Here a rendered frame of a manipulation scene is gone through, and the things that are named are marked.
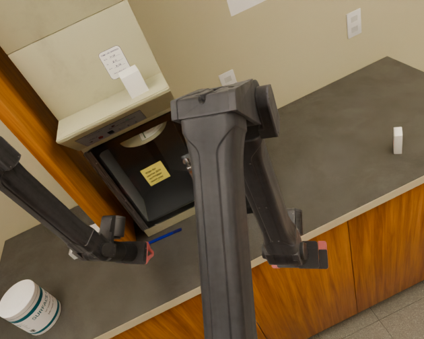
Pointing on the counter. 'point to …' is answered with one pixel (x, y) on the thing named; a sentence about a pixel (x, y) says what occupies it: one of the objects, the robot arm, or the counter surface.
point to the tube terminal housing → (89, 68)
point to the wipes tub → (29, 307)
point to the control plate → (112, 128)
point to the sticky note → (155, 173)
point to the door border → (115, 190)
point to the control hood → (114, 111)
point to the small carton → (133, 81)
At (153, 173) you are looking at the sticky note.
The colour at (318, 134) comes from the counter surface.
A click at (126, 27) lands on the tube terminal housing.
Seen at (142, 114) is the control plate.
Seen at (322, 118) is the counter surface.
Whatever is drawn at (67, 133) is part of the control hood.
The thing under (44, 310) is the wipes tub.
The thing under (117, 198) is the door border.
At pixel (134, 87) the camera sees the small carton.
